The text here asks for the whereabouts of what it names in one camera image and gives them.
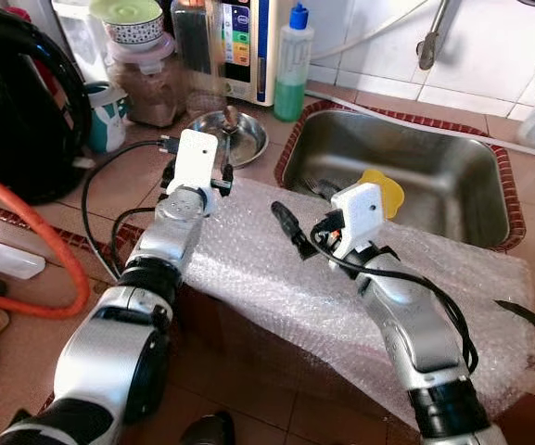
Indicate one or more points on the clear bubble wrap sheet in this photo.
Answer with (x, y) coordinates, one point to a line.
(267, 278)

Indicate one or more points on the teal white rabbit mug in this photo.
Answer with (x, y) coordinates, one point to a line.
(108, 125)

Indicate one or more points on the patterned bowl green lid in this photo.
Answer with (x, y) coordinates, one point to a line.
(133, 23)

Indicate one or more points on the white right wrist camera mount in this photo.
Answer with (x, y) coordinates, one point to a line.
(360, 213)

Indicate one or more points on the clear jar orange lid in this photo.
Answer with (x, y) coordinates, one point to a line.
(197, 46)

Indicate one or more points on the white plastic pipe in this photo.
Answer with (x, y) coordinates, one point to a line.
(415, 116)

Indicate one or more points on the red container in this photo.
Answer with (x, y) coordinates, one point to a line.
(19, 13)

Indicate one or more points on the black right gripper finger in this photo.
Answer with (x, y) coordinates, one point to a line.
(290, 227)

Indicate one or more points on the brown jar pink lid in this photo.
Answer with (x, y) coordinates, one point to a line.
(151, 93)

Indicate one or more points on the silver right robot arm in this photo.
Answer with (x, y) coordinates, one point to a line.
(415, 324)

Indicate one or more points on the beige water purifier appliance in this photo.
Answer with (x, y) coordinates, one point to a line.
(248, 46)

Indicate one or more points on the grey hanging tap nozzle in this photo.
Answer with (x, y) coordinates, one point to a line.
(429, 42)

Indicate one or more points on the black robot foot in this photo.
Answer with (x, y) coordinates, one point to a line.
(207, 431)

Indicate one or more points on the green soap bottle blue cap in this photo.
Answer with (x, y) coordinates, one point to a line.
(293, 83)

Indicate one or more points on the black flat strip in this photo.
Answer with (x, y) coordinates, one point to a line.
(527, 315)

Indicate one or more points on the black round appliance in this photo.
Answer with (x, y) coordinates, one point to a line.
(26, 120)

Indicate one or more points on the white flat bar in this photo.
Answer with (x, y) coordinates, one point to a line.
(3, 258)

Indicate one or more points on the shallow steel bowl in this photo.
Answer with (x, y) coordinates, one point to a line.
(248, 139)

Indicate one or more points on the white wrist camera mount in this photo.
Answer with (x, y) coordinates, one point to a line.
(360, 213)
(197, 158)

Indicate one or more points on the steel spoon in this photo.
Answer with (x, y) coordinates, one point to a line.
(230, 119)

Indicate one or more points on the clear plastic container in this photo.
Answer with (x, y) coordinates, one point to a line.
(77, 37)

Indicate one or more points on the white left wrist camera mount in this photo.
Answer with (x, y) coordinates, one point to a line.
(197, 158)

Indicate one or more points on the yellow plastic cup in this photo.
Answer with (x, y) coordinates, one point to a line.
(388, 190)

